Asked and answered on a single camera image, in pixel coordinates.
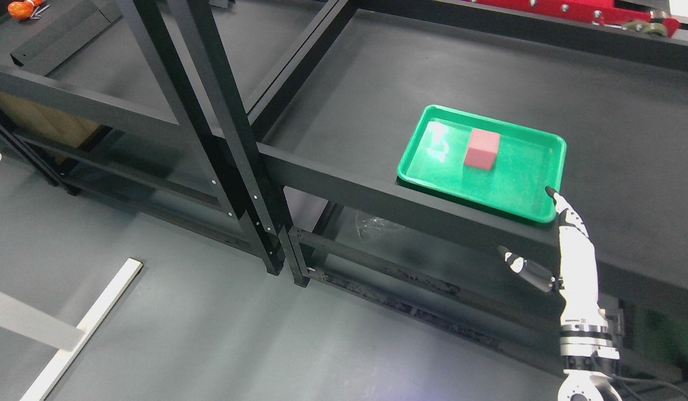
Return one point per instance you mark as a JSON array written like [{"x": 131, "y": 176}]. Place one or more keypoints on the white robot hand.
[{"x": 577, "y": 271}]

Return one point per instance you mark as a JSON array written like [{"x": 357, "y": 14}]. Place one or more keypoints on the pink block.
[{"x": 482, "y": 149}]

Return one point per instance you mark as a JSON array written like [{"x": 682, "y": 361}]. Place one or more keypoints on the robot forearm wrist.
[{"x": 590, "y": 359}]

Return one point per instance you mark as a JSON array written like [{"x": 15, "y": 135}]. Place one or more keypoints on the green tray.
[{"x": 528, "y": 160}]

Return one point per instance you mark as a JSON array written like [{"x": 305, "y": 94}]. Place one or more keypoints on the black right shelf rack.
[{"x": 599, "y": 112}]

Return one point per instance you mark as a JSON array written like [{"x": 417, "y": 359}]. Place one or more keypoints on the black shelf rack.
[
  {"x": 599, "y": 112},
  {"x": 87, "y": 102}
]

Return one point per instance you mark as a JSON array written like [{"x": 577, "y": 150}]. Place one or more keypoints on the black left shelf rack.
[{"x": 87, "y": 102}]

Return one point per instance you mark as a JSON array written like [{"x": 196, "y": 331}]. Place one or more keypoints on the orange object on shelf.
[{"x": 24, "y": 10}]

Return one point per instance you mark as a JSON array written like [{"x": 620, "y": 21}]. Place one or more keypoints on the clear plastic bag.
[{"x": 370, "y": 227}]

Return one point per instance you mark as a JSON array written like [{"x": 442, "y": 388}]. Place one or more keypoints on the red metal beam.
[{"x": 625, "y": 15}]

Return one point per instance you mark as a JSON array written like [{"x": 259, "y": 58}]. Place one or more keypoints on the white desk with leg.
[{"x": 67, "y": 340}]

